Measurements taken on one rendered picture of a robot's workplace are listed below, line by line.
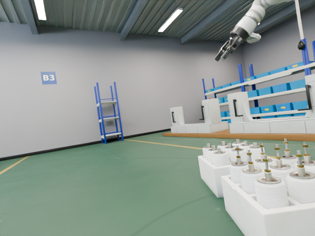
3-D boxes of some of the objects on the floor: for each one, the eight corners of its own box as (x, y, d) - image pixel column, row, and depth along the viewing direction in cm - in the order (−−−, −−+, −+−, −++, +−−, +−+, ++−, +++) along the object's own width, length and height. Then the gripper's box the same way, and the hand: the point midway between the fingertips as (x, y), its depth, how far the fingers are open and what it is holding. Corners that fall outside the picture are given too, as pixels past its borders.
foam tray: (299, 199, 96) (294, 165, 96) (395, 254, 57) (386, 196, 57) (225, 210, 96) (220, 175, 96) (271, 271, 57) (262, 214, 57)
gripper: (229, 28, 86) (208, 55, 89) (243, 20, 72) (217, 53, 75) (241, 39, 87) (219, 65, 91) (257, 33, 73) (231, 64, 76)
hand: (219, 58), depth 83 cm, fingers open, 9 cm apart
